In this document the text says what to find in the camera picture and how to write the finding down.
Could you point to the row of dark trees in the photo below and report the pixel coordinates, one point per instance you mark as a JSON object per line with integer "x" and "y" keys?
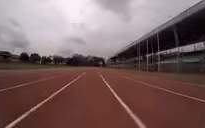
{"x": 80, "y": 60}

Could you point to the red running track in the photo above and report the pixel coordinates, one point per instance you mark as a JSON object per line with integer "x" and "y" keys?
{"x": 86, "y": 106}

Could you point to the green grass field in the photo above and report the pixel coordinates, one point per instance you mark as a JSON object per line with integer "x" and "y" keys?
{"x": 23, "y": 66}

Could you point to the grandstand building with roof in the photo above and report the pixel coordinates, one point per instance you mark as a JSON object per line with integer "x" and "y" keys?
{"x": 190, "y": 30}

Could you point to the low grey building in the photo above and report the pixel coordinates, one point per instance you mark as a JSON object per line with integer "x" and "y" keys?
{"x": 3, "y": 56}

